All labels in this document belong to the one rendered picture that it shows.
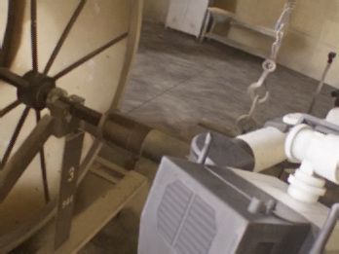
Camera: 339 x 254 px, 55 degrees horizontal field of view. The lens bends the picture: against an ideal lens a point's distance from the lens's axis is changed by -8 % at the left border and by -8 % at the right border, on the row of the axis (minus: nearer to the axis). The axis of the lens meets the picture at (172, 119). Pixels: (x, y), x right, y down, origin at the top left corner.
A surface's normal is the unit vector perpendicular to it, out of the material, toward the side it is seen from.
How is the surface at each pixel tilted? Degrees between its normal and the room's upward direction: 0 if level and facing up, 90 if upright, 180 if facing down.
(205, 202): 79
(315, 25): 90
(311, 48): 90
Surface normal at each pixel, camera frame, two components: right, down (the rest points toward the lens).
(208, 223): -0.83, -0.24
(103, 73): -0.33, 0.15
